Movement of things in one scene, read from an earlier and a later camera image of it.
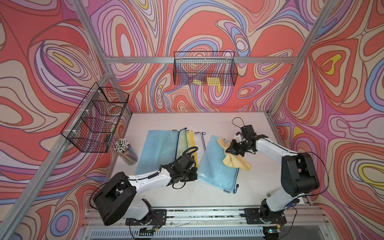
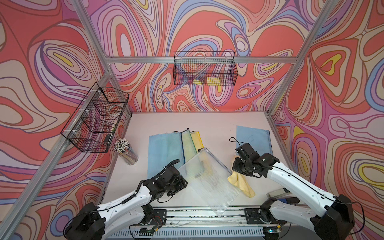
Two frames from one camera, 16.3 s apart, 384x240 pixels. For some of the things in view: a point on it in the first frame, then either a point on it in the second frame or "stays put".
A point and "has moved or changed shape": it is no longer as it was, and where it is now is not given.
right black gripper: [232, 148] -> [236, 167]
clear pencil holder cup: [123, 147] stays put
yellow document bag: [190, 144] -> [197, 140]
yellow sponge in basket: [211, 81] stays put
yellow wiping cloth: [233, 160] -> [240, 180]
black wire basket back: [205, 68] stays put
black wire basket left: [91, 127] stays put
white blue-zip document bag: [200, 139] -> [208, 177]
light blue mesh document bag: [212, 169] has moved or changed shape
